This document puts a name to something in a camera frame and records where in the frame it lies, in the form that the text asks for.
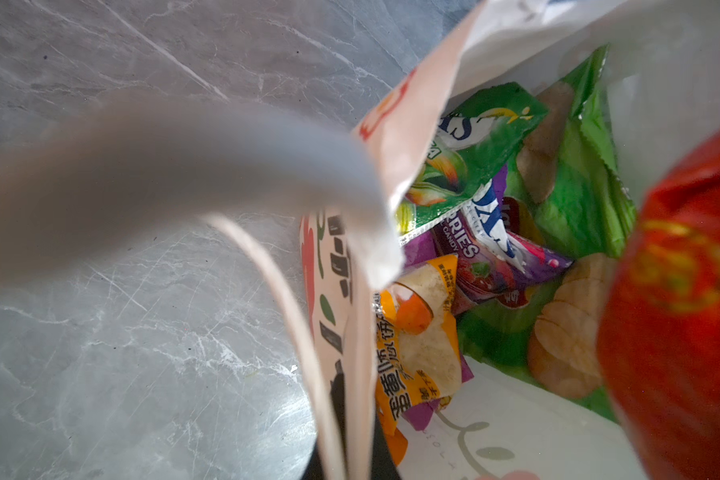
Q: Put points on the orange snack packet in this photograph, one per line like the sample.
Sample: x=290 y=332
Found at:
x=418 y=356

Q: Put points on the purple pink candy bag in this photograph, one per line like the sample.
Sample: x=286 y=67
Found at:
x=492 y=260

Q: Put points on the green lemon candy bag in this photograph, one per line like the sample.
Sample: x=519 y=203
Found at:
x=471 y=144

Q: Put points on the green Lays chips bag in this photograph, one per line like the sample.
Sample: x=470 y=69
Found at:
x=564 y=193

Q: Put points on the red yellow snack packet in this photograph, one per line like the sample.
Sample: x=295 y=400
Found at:
x=659 y=339

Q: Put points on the white floral paper bag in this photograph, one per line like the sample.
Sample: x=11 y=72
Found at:
x=167 y=357

